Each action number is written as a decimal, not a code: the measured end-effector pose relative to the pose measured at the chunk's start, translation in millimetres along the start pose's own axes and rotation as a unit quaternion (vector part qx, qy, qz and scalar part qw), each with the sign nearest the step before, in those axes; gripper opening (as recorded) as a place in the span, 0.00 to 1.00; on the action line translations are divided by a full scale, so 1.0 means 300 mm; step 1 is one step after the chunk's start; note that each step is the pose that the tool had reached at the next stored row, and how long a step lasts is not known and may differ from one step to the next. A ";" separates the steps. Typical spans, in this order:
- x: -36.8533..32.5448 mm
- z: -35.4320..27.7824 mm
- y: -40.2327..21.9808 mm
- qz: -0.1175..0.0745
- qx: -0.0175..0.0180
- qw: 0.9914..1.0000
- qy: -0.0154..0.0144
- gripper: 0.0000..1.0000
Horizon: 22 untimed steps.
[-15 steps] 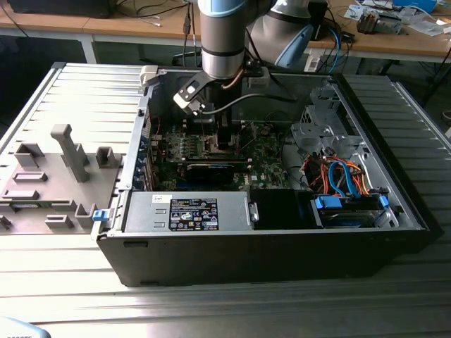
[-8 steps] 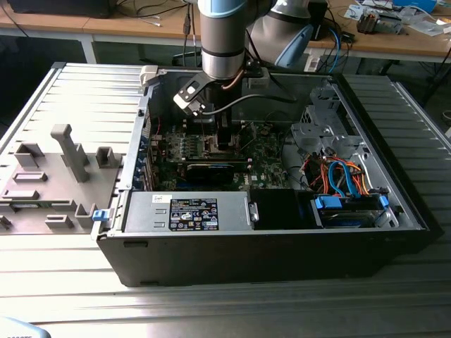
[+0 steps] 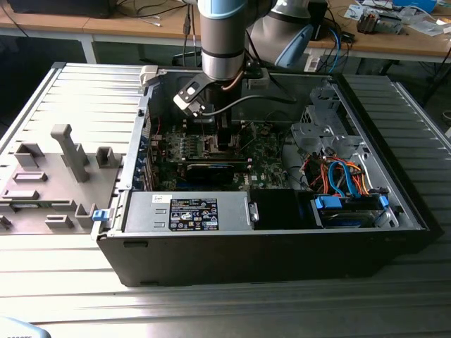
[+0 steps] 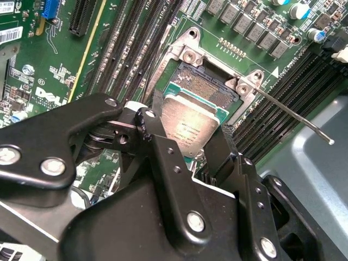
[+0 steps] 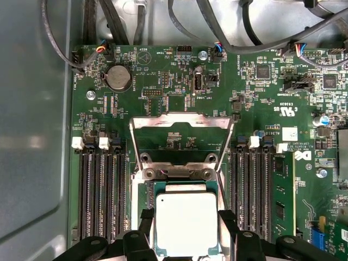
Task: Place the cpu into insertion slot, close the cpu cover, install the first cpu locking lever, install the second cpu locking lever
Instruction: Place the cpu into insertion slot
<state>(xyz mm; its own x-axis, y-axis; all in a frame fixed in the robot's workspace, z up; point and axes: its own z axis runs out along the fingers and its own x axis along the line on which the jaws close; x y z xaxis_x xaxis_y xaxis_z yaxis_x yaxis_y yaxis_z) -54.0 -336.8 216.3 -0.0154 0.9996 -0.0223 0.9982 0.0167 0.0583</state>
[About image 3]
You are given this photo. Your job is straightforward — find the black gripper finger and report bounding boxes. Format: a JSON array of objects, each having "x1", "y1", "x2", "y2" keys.
[{"x1": 216, "y1": 121, "x2": 236, "y2": 154}]

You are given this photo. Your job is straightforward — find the CPU socket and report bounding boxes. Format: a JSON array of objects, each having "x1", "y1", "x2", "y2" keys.
[{"x1": 203, "y1": 134, "x2": 245, "y2": 155}]

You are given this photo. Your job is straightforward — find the copper CPU cooler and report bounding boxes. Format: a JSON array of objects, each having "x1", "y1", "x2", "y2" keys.
[{"x1": 357, "y1": 8, "x2": 381, "y2": 35}]

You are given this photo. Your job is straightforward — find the black graphics card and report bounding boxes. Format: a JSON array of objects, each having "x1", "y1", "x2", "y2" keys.
[{"x1": 183, "y1": 161, "x2": 236, "y2": 184}]

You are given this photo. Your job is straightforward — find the green motherboard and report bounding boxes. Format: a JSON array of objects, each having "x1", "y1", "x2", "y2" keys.
[{"x1": 149, "y1": 119, "x2": 293, "y2": 193}]

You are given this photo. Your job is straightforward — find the grey metal drive cage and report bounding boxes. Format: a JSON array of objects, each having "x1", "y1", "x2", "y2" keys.
[{"x1": 289, "y1": 86, "x2": 367, "y2": 159}]

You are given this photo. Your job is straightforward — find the beige case latch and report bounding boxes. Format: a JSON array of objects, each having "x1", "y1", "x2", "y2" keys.
[{"x1": 140, "y1": 65, "x2": 160, "y2": 88}]

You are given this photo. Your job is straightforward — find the small white device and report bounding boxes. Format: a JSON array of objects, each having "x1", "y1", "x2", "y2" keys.
[{"x1": 304, "y1": 55, "x2": 321, "y2": 73}]

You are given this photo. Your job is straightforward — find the grey power supply unit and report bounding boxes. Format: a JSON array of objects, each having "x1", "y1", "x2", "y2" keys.
[{"x1": 122, "y1": 192, "x2": 254, "y2": 234}]

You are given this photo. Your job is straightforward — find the black PC case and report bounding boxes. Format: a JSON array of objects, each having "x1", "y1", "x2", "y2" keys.
[{"x1": 90, "y1": 64, "x2": 438, "y2": 288}]

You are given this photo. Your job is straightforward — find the hard disk in blue carrier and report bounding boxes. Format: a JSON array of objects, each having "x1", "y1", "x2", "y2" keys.
[{"x1": 311, "y1": 195, "x2": 390, "y2": 229}]

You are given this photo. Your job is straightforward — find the wooden desk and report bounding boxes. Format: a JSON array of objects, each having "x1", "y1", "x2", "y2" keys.
[{"x1": 0, "y1": 0, "x2": 451, "y2": 59}]

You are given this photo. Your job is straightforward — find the grey parts rack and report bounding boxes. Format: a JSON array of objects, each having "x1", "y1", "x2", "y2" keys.
[{"x1": 0, "y1": 123, "x2": 125, "y2": 236}]

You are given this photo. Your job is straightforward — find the grey metal drive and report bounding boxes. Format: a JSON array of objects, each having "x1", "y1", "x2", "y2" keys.
[{"x1": 377, "y1": 12, "x2": 404, "y2": 35}]

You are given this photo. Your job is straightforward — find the black monitor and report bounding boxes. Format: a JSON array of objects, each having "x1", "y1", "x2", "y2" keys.
[{"x1": 6, "y1": 0, "x2": 113, "y2": 19}]

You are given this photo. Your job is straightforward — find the blue box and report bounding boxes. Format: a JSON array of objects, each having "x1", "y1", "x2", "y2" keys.
[{"x1": 393, "y1": 0, "x2": 438, "y2": 12}]

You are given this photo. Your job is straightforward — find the black camera cable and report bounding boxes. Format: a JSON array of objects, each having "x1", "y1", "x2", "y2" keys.
[{"x1": 202, "y1": 94, "x2": 299, "y2": 117}]

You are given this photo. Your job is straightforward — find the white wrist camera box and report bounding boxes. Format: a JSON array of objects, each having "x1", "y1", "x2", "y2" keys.
[{"x1": 172, "y1": 92, "x2": 208, "y2": 118}]

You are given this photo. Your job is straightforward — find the red yellow power wires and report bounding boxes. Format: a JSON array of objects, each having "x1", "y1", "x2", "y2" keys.
[{"x1": 302, "y1": 156, "x2": 330, "y2": 189}]

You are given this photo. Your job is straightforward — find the orange data cable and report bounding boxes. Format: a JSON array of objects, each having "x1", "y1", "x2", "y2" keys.
[{"x1": 347, "y1": 161, "x2": 371, "y2": 195}]

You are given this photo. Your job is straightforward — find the flat blue data cable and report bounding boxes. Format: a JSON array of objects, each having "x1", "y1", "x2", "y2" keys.
[{"x1": 326, "y1": 158, "x2": 361, "y2": 198}]

